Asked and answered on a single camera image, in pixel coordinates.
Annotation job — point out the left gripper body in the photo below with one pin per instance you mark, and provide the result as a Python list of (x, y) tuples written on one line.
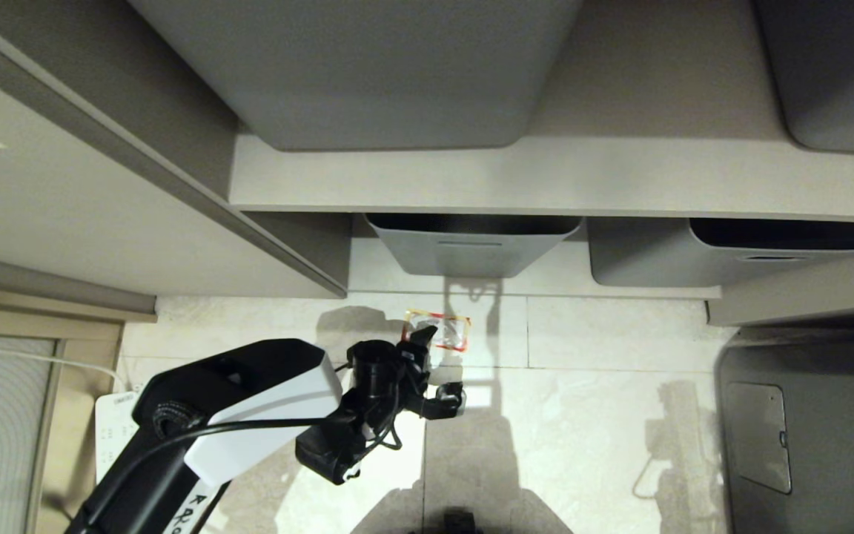
[(411, 382)]

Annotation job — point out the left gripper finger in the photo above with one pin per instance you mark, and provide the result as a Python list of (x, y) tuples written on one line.
[(421, 343), (448, 400)]

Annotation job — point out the clear plastic wrapper red edge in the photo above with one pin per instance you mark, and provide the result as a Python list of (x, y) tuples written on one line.
[(451, 332)]

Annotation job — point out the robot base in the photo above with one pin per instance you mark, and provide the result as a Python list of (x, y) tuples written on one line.
[(460, 521)]

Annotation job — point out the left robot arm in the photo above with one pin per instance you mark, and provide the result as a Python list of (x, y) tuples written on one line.
[(249, 393)]

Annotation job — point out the small grey plastic bin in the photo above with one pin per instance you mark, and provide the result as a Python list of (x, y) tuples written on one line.
[(471, 248)]

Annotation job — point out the wide grey plastic bin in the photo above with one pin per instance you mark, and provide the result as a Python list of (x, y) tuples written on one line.
[(649, 256)]

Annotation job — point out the large grey plastic bin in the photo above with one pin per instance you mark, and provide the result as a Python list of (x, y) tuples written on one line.
[(835, 67), (368, 67)]

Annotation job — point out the dark grey trash can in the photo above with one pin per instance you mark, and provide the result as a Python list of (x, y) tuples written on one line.
[(842, 430)]

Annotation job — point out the beige pull-out shelf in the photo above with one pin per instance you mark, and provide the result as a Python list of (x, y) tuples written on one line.
[(620, 178)]

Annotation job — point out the white power strip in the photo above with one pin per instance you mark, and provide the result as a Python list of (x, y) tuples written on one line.
[(114, 430)]

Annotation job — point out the grey square hatch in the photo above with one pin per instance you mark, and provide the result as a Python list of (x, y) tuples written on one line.
[(757, 436)]

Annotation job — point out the beige cabinet door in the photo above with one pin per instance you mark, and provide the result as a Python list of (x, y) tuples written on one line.
[(101, 185)]

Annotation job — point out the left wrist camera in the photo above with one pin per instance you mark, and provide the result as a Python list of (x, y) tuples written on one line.
[(327, 452)]

